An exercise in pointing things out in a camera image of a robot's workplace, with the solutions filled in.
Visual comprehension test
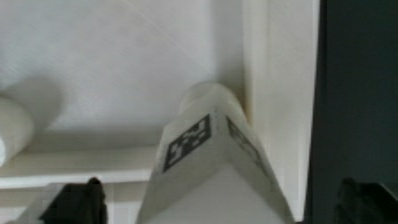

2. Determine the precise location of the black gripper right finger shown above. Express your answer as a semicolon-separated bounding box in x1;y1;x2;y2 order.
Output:
333;178;398;224

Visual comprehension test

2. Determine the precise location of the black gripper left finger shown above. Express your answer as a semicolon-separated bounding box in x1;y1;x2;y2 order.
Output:
39;178;106;224

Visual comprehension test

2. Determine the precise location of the white square tabletop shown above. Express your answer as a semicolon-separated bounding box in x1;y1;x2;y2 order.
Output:
0;0;319;187

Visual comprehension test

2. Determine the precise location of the white U-shaped obstacle fence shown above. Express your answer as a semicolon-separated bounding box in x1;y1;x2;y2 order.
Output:
0;179;145;224

